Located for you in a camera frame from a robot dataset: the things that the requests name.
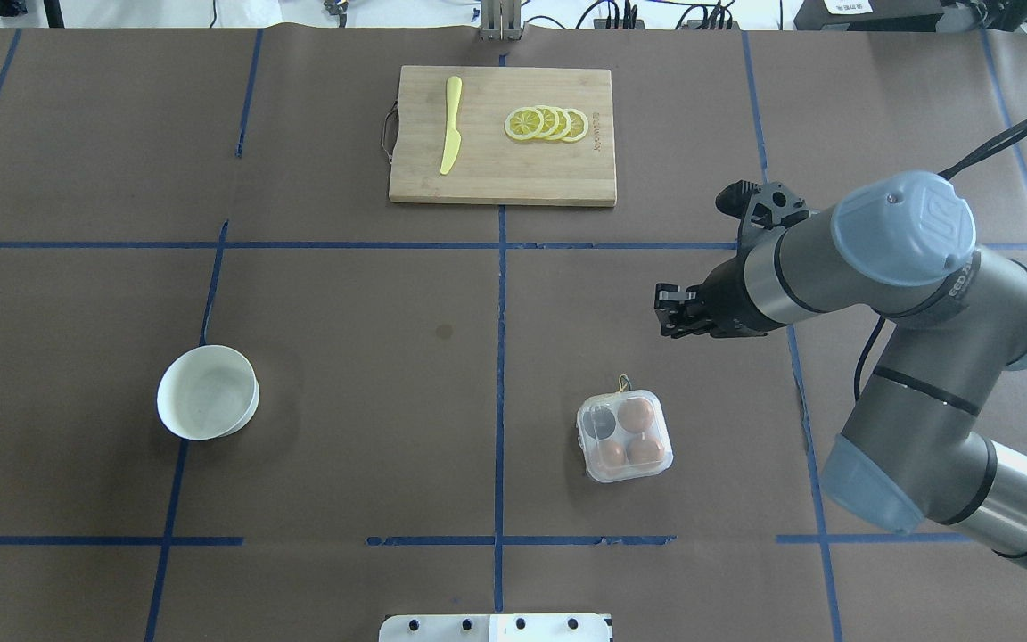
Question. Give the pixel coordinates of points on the black equipment box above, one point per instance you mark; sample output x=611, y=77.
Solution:
x=869, y=16

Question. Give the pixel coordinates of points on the back lemon slice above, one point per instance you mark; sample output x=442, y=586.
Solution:
x=577, y=126

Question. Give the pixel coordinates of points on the lemon slice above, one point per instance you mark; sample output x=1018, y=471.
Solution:
x=525, y=124
x=577, y=126
x=550, y=120
x=562, y=124

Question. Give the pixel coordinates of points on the white bowl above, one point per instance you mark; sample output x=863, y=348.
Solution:
x=208, y=392

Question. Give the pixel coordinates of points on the yellow plastic knife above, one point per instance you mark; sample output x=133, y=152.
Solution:
x=452, y=136

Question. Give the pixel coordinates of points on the upper brown egg in box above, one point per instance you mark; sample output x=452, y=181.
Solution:
x=636, y=415

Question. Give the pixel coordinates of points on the front lemon slice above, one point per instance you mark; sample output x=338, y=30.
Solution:
x=525, y=124

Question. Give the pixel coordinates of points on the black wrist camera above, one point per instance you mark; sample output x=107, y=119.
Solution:
x=764, y=211

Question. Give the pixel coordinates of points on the wooden cutting board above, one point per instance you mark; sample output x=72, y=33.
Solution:
x=492, y=169

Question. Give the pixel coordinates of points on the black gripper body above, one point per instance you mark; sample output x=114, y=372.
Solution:
x=727, y=305

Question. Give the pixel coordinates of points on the brown egg from bowl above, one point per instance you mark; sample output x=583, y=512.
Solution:
x=609, y=457

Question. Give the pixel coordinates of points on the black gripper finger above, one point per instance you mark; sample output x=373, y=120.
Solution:
x=670, y=298

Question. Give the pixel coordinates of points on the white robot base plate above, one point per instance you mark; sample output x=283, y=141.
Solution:
x=498, y=627

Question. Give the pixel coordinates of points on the lower brown egg in box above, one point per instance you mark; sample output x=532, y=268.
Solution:
x=647, y=452

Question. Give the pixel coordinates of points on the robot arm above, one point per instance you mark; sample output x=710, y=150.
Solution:
x=904, y=247

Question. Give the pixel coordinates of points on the clear plastic egg box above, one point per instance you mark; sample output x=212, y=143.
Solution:
x=596, y=421

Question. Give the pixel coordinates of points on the brown egg in box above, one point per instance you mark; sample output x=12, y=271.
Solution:
x=636, y=415
x=647, y=452

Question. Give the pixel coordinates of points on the aluminium frame post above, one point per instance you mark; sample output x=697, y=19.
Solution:
x=501, y=20

